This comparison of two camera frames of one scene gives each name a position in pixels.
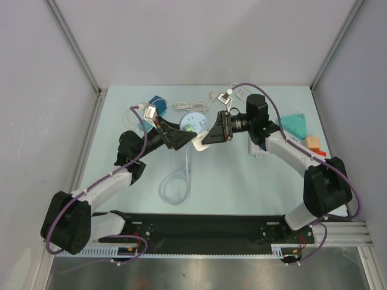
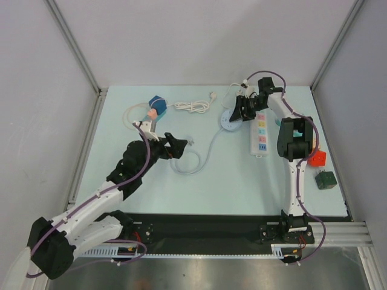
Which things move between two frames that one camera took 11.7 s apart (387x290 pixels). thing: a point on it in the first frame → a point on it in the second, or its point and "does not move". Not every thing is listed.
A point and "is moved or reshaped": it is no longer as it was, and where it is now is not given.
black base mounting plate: x=174 y=234 does not move
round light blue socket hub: x=198 y=120 is moved or reshaped
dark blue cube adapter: x=161 y=104 does not move
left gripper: x=175 y=138 → x=175 y=150
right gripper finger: x=218 y=129 → x=240 y=104
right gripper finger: x=216 y=135 → x=239 y=114
